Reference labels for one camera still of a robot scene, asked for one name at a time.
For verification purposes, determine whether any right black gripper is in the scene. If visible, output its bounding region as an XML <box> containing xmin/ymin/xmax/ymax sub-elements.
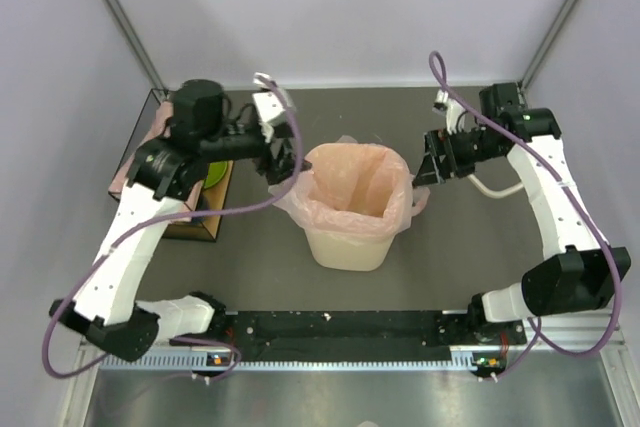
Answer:
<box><xmin>412</xmin><ymin>126</ymin><xmax>503</xmax><ymax>188</ymax></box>

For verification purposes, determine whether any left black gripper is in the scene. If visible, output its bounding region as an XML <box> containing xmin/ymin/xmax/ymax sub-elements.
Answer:
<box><xmin>200</xmin><ymin>120</ymin><xmax>310</xmax><ymax>183</ymax></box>

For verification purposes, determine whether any pink plastic trash bag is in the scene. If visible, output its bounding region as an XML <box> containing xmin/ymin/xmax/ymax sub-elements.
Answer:
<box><xmin>269</xmin><ymin>136</ymin><xmax>430</xmax><ymax>239</ymax></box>

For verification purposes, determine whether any cream bin rim ring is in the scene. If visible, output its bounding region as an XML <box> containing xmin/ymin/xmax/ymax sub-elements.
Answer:
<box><xmin>469</xmin><ymin>174</ymin><xmax>526</xmax><ymax>198</ymax></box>

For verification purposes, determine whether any cream plastic trash bin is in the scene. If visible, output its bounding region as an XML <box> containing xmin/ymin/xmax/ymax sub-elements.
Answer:
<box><xmin>303</xmin><ymin>229</ymin><xmax>398</xmax><ymax>272</ymax></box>

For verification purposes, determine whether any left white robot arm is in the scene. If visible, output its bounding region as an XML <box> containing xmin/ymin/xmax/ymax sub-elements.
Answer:
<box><xmin>50</xmin><ymin>73</ymin><xmax>311</xmax><ymax>362</ymax></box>

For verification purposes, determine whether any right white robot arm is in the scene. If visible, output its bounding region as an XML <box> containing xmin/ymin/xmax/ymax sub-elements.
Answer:
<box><xmin>413</xmin><ymin>83</ymin><xmax>631</xmax><ymax>343</ymax></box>

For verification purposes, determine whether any green roll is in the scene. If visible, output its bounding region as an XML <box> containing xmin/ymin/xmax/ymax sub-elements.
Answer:
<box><xmin>203</xmin><ymin>161</ymin><xmax>229</xmax><ymax>189</ymax></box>

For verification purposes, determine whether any pink folded bag stack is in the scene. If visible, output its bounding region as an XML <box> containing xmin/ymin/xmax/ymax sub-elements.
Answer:
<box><xmin>108</xmin><ymin>94</ymin><xmax>225</xmax><ymax>223</ymax></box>

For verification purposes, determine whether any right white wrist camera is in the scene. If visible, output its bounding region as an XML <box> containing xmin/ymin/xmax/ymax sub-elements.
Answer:
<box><xmin>433</xmin><ymin>90</ymin><xmax>468</xmax><ymax>134</ymax></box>

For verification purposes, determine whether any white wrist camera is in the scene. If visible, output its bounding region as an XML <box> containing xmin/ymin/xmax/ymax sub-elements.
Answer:
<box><xmin>252</xmin><ymin>72</ymin><xmax>296</xmax><ymax>143</ymax></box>
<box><xmin>433</xmin><ymin>90</ymin><xmax>468</xmax><ymax>134</ymax></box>

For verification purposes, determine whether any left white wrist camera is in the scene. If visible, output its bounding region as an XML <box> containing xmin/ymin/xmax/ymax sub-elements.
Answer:
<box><xmin>252</xmin><ymin>72</ymin><xmax>296</xmax><ymax>143</ymax></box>

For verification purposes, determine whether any black wire frame box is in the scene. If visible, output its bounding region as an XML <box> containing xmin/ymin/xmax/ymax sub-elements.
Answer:
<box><xmin>108</xmin><ymin>89</ymin><xmax>234</xmax><ymax>242</ymax></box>

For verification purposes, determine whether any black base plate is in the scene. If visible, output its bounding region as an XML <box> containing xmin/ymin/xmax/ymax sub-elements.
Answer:
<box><xmin>195</xmin><ymin>310</ymin><xmax>526</xmax><ymax>347</ymax></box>

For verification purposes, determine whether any grey slotted cable duct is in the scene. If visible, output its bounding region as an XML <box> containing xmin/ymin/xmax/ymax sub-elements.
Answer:
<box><xmin>100</xmin><ymin>347</ymin><xmax>505</xmax><ymax>374</ymax></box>

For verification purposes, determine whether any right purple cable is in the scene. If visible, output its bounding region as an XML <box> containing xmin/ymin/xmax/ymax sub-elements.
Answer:
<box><xmin>428</xmin><ymin>50</ymin><xmax>627</xmax><ymax>382</ymax></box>

